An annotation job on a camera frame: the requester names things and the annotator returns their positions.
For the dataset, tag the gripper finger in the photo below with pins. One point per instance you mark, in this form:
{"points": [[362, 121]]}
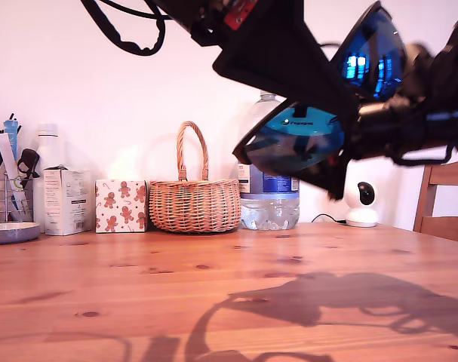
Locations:
{"points": [[259, 64], [345, 158], [308, 37]]}

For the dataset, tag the black sunglasses with blue lenses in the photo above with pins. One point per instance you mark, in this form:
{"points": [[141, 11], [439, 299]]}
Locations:
{"points": [[300, 151]]}

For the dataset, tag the large clear water bottle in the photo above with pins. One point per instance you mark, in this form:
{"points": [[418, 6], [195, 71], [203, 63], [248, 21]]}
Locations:
{"points": [[270, 211]]}

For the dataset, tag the wooden chair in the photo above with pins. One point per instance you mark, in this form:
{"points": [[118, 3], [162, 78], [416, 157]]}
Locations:
{"points": [[443, 226]]}

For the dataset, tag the white tissue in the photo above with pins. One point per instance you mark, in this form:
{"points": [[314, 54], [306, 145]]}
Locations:
{"points": [[125, 167]]}

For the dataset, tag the gingerbread print tissue box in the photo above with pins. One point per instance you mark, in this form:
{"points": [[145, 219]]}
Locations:
{"points": [[119, 207]]}

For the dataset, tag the white insulated bottle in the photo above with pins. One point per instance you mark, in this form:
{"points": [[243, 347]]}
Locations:
{"points": [[47, 151]]}

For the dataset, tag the white printed carton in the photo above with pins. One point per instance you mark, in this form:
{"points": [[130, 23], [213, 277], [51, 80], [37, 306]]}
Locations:
{"points": [[66, 203]]}

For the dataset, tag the black clip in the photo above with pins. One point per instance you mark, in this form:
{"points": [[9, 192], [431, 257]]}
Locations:
{"points": [[28, 158]]}

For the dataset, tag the blue white paper packet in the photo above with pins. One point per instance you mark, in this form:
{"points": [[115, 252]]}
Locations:
{"points": [[11, 139]]}

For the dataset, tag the grey round plate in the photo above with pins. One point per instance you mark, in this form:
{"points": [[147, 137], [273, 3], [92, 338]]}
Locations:
{"points": [[10, 234]]}

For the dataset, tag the small white round camera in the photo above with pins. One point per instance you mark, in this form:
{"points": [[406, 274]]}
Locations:
{"points": [[360, 218]]}

